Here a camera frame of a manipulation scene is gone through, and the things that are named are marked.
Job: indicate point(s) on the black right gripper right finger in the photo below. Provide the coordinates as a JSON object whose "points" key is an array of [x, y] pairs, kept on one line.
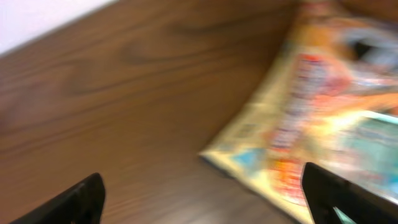
{"points": [[326, 192]]}

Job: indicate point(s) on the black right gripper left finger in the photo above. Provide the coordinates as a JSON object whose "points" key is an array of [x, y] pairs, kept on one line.
{"points": [[80, 204]]}

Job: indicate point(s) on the large orange white snack bag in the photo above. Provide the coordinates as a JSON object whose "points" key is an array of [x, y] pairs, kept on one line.
{"points": [[339, 62]]}

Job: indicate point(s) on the green snack packet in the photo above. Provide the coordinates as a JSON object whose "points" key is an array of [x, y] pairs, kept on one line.
{"points": [[371, 147]]}

